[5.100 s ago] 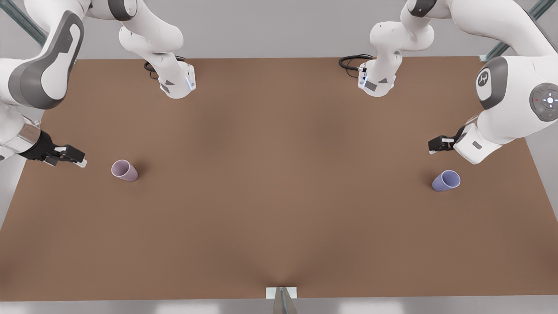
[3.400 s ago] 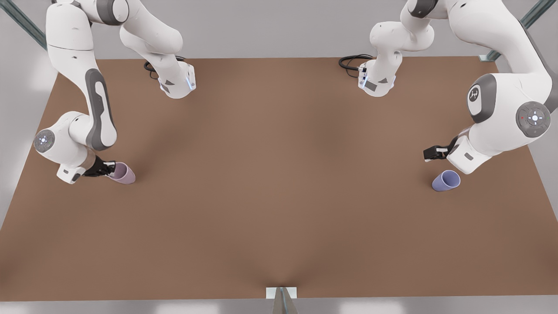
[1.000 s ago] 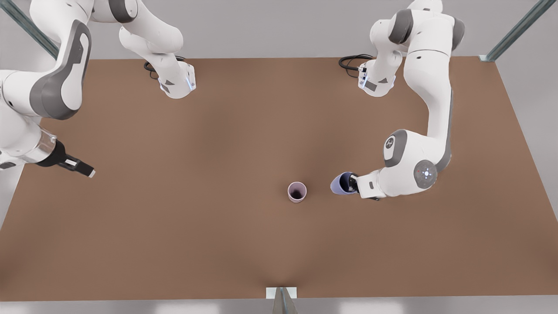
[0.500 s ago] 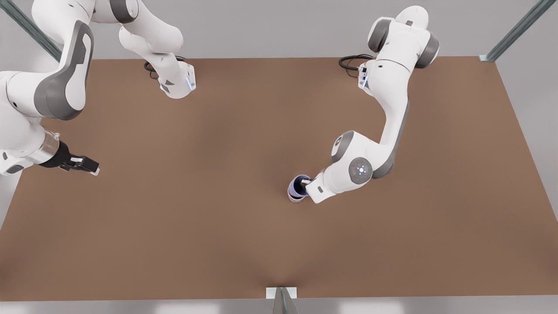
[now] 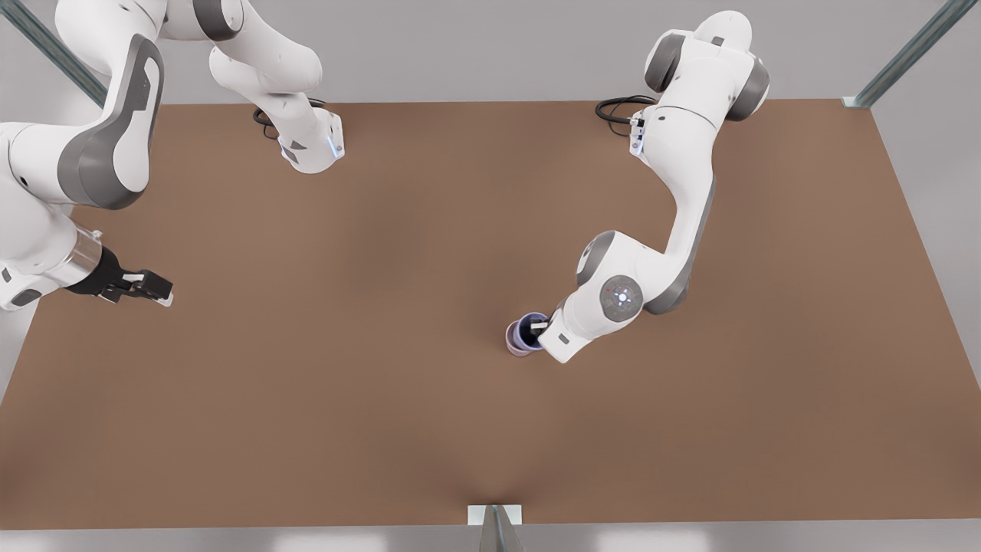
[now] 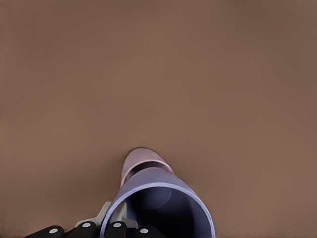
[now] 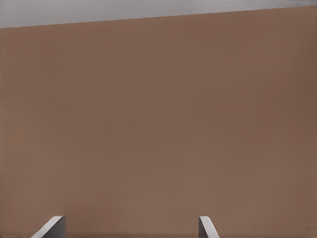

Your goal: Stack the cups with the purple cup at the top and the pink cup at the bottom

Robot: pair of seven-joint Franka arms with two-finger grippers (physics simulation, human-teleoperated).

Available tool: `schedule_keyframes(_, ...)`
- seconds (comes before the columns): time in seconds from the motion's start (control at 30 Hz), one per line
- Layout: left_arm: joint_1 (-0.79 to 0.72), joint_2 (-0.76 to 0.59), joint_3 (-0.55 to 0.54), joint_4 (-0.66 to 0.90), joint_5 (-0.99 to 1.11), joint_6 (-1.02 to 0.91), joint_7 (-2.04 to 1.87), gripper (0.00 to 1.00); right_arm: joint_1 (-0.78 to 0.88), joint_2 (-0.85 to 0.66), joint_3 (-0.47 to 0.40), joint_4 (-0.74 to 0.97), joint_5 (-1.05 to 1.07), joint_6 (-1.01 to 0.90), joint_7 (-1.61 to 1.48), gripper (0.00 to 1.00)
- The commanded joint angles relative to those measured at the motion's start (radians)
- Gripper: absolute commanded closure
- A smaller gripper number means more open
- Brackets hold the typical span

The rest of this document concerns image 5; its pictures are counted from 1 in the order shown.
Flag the purple cup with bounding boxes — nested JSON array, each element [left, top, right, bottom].
[[515, 311, 552, 354]]

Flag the pink cup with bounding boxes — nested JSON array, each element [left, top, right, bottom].
[[505, 321, 542, 358]]

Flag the black cable loop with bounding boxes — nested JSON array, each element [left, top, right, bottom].
[[253, 97, 328, 143], [595, 94, 658, 140]]

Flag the silver frame post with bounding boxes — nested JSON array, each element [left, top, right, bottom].
[[841, 0, 981, 110], [468, 504, 524, 552], [0, 0, 109, 109]]

